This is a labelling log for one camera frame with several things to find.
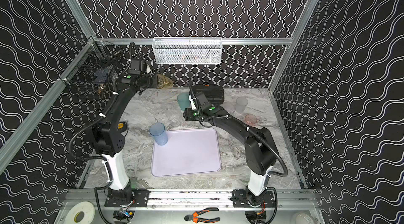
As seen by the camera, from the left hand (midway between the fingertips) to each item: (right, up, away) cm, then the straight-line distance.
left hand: (154, 77), depth 87 cm
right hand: (+18, -20, -1) cm, 27 cm away
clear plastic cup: (+8, -23, +13) cm, 27 cm away
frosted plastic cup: (+52, -14, +17) cm, 56 cm away
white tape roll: (-26, -63, -15) cm, 70 cm away
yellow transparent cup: (+3, -2, +10) cm, 11 cm away
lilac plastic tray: (+18, -42, +3) cm, 46 cm away
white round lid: (+72, -66, -17) cm, 99 cm away
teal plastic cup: (+13, -12, +19) cm, 26 cm away
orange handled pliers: (+23, -65, -18) cm, 71 cm away
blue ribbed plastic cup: (+1, -29, +1) cm, 29 cm away
